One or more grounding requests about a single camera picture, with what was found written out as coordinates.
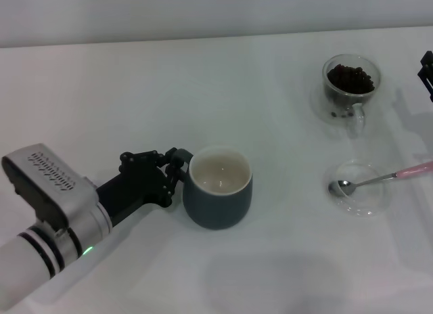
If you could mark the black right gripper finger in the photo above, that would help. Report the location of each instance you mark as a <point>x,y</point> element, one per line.
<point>427,70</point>

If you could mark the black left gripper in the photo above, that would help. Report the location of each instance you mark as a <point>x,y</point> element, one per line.
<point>135,189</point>

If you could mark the dark blue-grey ceramic mug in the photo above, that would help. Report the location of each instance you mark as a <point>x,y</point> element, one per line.
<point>216,209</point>

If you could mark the pile of coffee beans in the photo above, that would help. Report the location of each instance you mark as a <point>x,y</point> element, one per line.
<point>350,78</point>

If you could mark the small clear glass dish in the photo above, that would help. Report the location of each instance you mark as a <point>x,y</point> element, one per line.
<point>367,199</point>

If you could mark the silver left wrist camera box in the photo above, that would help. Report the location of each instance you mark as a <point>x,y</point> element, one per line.
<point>50,182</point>

